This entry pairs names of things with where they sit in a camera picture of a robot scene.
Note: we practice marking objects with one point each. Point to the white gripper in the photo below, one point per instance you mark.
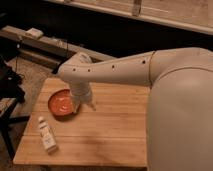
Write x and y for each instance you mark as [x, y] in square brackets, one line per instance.
[81, 94]

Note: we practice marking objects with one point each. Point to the white plastic bottle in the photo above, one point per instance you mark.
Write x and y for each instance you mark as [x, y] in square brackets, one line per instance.
[47, 136]

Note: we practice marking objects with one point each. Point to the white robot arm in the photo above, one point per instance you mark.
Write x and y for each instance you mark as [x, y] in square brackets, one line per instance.
[179, 119]

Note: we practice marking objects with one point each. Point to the orange ceramic bowl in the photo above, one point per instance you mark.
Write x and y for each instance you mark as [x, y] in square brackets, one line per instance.
[60, 103]

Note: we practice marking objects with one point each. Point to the wooden table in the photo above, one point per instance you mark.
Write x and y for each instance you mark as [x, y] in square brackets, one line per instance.
[113, 133]

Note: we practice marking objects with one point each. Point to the small white box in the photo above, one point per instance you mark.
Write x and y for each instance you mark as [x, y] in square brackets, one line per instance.
[35, 33]

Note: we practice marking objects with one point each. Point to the upper wooden shelf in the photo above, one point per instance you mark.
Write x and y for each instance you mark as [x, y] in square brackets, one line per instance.
[192, 15]

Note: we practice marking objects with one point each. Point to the long grey metal rail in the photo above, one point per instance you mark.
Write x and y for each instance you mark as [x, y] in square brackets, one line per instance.
[49, 44]

